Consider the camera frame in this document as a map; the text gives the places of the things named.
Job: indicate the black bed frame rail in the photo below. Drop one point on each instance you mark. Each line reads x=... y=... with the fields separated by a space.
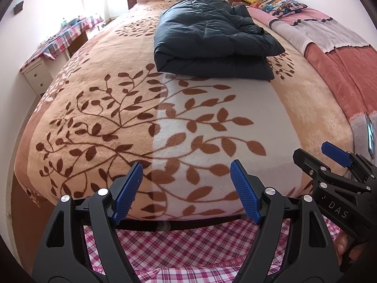
x=176 y=226

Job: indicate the leaf print blanket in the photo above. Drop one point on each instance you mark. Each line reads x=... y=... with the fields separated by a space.
x=117 y=100

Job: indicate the white nightstand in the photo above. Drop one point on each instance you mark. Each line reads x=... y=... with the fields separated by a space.
x=36 y=76

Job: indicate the person's right hand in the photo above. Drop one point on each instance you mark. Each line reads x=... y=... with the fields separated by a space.
x=347 y=249

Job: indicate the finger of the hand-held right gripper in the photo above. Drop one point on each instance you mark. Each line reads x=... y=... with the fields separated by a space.
x=335 y=153
x=312 y=165

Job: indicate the cartoon print pillow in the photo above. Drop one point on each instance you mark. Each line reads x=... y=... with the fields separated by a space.
x=279 y=6

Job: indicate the pink plaid bed sheet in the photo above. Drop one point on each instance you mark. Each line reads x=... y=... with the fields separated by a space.
x=182 y=250

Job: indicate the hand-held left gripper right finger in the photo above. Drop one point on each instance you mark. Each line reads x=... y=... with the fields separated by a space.
x=246 y=191

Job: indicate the smartphone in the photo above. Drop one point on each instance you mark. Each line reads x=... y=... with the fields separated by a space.
x=369 y=132

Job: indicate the pink plaid tablecloth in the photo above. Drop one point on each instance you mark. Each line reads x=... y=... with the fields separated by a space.
x=56 y=44

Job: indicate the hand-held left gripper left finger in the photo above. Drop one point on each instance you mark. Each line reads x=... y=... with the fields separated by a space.
x=129 y=191

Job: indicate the dark wall switch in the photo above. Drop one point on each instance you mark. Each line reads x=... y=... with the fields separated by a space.
x=18 y=7

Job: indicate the pink patchwork quilt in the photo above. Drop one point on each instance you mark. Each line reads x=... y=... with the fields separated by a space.
x=330 y=56

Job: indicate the dark blue down jacket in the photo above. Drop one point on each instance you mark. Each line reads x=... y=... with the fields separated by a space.
x=206 y=35

